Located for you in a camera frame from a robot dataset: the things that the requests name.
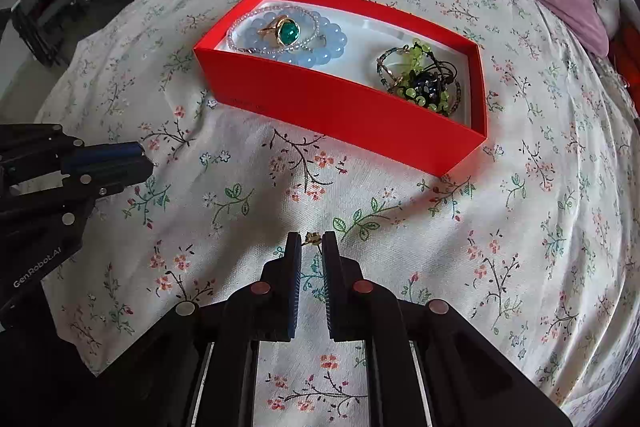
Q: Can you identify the floral bed sheet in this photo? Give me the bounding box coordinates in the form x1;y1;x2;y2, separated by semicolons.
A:
32;0;640;423

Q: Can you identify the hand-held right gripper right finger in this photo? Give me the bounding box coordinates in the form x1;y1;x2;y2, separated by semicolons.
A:
321;231;575;427

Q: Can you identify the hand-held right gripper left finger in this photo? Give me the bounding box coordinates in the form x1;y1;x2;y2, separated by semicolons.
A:
55;231;303;427

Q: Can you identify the thin multicolour bead bracelet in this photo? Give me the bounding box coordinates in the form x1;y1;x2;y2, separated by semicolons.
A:
375;46;463;115

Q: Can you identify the blue beaded bracelet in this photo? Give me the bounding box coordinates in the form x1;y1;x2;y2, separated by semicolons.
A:
235;6;348;68

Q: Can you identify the gold ring with green stone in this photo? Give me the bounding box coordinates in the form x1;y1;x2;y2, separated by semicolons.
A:
256;13;302;48

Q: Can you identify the red jewelry box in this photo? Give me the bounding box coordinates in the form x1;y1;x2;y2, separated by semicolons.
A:
192;0;488;180

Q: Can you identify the black beaded bracelet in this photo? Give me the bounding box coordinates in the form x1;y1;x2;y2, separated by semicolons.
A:
402;69;446;108

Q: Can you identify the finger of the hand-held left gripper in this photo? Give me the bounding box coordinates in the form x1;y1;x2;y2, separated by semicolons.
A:
0;123;147;188
0;159;156;233

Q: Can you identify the clear small-bead bracelet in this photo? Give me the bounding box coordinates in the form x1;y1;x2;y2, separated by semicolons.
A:
226;6;321;55

